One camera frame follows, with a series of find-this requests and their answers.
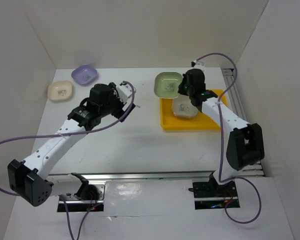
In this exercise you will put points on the aluminium side rail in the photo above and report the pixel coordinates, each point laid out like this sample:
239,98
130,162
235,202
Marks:
236,95

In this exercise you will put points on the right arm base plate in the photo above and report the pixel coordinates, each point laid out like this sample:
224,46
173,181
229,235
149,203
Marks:
207,199

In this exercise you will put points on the green panda plate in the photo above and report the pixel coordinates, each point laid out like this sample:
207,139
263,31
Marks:
166,85

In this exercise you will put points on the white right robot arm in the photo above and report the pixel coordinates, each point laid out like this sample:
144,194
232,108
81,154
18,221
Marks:
241,142

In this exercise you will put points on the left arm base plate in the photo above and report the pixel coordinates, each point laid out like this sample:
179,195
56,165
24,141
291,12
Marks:
94,199

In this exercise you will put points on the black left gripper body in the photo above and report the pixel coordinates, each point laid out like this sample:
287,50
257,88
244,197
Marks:
115,106

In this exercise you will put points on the cream panda plate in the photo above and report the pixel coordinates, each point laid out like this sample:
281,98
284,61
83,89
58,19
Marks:
60,91
183,108

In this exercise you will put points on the aluminium table edge rail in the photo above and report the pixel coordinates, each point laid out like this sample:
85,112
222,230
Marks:
146,176

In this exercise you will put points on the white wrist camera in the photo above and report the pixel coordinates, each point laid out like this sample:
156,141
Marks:
195,64
125,91

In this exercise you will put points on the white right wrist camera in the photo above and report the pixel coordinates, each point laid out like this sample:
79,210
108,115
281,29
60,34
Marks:
195,64

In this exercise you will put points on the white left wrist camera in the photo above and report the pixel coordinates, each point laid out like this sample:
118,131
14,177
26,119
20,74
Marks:
125,91

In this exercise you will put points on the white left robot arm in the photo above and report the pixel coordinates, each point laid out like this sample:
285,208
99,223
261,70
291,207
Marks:
30,178

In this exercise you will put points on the yellow plastic bin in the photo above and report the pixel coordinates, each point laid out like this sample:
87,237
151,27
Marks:
169,122

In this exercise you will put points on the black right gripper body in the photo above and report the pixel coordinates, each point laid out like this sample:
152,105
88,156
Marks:
184,88

